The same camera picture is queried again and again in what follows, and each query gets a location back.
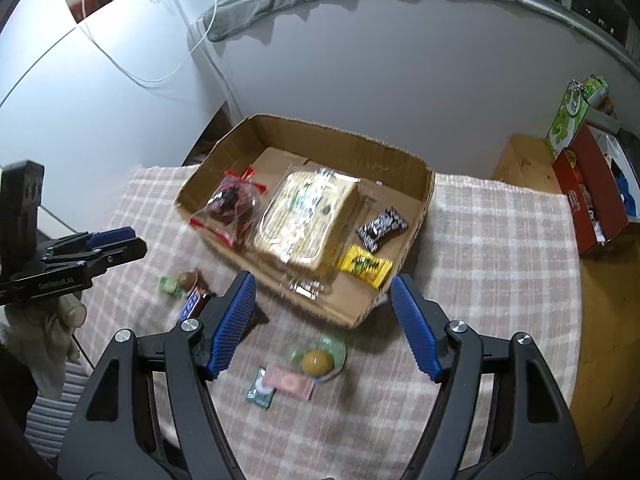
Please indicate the small green snack packet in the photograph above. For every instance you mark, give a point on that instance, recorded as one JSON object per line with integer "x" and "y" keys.
{"x": 260, "y": 389}

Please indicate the green candy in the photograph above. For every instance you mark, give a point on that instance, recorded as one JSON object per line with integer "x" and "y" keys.
{"x": 170, "y": 285}

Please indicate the pink snack packet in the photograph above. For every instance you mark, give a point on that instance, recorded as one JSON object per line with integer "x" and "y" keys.
{"x": 290, "y": 384}

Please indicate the brown chocolate bar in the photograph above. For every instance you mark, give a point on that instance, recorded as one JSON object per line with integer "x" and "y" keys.
{"x": 382, "y": 227}
{"x": 196, "y": 304}

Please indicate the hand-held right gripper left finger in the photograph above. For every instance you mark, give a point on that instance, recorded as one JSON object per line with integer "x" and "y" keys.
{"x": 232, "y": 325}

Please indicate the checked pink tablecloth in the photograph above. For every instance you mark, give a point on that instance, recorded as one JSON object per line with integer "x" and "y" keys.
{"x": 500, "y": 270}

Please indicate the red cardboard box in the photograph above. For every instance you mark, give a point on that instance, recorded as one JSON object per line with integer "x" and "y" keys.
{"x": 585, "y": 200}

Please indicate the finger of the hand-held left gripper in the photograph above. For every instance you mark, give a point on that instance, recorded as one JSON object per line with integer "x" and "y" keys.
{"x": 112, "y": 236}
{"x": 120, "y": 252}

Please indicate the person's left hand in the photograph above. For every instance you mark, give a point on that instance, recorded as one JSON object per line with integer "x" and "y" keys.
{"x": 45, "y": 330}

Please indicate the yellow candy packet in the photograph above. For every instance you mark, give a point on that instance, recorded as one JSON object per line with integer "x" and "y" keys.
{"x": 364, "y": 264}

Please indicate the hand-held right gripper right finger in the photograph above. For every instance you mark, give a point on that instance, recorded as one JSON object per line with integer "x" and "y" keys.
{"x": 415, "y": 325}

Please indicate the packed yellow sandwich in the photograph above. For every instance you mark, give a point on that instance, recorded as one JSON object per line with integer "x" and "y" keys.
{"x": 305, "y": 215}

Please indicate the green printed box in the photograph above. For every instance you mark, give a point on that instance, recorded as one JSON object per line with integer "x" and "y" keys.
{"x": 570, "y": 115}

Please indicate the red packet of dark snacks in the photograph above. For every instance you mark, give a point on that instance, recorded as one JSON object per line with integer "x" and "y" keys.
{"x": 231, "y": 205}

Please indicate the wooden side table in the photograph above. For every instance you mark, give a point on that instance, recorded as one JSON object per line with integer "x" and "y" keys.
{"x": 610, "y": 335}

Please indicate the striped grey cloth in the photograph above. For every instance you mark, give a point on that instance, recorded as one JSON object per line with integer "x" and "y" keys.
{"x": 55, "y": 410}

